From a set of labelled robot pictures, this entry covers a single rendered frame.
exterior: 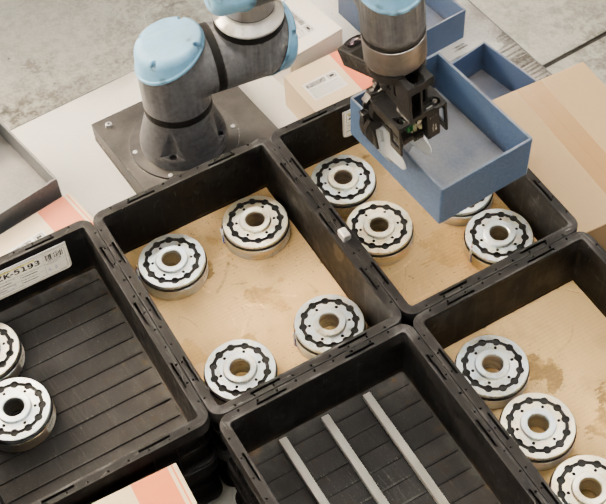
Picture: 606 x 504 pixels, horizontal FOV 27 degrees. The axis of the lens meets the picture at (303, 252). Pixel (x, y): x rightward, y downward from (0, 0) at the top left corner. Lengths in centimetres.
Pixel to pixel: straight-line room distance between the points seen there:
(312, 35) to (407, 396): 78
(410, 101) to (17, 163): 93
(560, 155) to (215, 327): 61
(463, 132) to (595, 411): 43
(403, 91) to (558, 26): 204
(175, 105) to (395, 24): 73
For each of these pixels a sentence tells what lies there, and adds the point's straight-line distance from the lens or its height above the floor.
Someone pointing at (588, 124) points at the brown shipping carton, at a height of 86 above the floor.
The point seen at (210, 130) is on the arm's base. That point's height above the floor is 81.
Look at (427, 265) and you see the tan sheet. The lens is 190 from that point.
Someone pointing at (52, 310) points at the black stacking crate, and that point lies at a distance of 191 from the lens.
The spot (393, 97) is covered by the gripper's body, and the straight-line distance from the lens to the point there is 152.
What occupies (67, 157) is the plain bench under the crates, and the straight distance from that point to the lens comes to 227.
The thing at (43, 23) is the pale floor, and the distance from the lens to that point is 359.
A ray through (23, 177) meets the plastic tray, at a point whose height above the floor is 75.
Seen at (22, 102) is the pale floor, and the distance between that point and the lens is 339.
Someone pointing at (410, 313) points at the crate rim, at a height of 93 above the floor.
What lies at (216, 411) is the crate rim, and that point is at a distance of 166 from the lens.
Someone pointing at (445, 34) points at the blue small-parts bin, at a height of 73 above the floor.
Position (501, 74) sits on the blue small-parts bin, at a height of 73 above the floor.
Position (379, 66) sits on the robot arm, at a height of 134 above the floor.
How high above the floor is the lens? 237
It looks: 53 degrees down
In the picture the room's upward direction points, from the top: 4 degrees counter-clockwise
